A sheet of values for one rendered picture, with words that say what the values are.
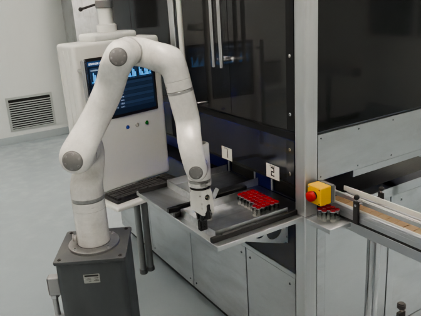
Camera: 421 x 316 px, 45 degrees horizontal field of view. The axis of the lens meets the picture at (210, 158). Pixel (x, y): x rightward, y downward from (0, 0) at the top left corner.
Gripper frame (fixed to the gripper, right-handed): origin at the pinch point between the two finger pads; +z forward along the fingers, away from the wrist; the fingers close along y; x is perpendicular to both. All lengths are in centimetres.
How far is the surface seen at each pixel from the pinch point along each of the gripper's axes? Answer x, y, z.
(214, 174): -39, 53, 4
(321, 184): -41.6, -18.4, -10.7
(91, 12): -142, 497, -68
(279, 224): -28.1, -10.3, 4.4
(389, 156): -88, -12, -10
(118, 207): 9, 63, 12
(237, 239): -7.9, -10.7, 4.4
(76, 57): 12, 85, -57
